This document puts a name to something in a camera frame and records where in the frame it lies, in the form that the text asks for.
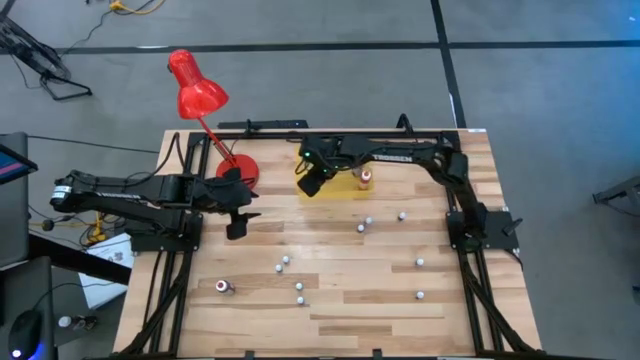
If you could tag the black power strip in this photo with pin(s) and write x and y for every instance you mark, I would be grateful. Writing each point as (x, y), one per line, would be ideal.
(270, 124)

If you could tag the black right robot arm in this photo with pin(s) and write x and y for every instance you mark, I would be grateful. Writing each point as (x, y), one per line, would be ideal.
(425, 152)

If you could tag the orange food coloring bottle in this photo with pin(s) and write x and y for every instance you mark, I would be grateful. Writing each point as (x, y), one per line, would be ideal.
(365, 178)

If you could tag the spare white-capped bottle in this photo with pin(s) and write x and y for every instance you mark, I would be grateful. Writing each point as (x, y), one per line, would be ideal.
(65, 321)

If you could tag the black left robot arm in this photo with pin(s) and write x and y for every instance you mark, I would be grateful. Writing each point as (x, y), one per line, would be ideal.
(125, 192)

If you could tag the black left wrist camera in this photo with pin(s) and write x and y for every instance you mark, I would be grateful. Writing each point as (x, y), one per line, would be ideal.
(236, 230)

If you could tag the white paper sheet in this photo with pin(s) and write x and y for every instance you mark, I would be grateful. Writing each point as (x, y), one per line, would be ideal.
(100, 295)

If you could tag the black equipment stand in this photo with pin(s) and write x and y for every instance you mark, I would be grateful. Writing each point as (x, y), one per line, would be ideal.
(620, 192)

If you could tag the black side desk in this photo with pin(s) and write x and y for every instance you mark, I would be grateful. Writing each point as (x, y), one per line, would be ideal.
(75, 260)

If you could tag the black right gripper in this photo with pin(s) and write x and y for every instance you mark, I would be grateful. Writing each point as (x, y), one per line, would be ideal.
(320, 150)

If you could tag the black computer monitor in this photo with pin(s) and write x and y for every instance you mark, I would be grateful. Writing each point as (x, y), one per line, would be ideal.
(12, 210)

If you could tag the yellow plastic tray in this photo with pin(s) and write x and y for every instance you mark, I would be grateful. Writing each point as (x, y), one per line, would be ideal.
(345, 189)

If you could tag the red cap food coloring bottle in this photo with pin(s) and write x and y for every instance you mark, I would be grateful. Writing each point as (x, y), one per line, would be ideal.
(223, 286)

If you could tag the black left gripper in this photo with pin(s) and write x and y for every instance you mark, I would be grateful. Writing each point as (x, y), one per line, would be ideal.
(235, 197)

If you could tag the red desk lamp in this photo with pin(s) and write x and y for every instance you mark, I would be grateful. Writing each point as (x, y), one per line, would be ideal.
(197, 90)

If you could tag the black computer mouse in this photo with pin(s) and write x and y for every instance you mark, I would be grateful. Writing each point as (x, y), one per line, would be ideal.
(25, 330)

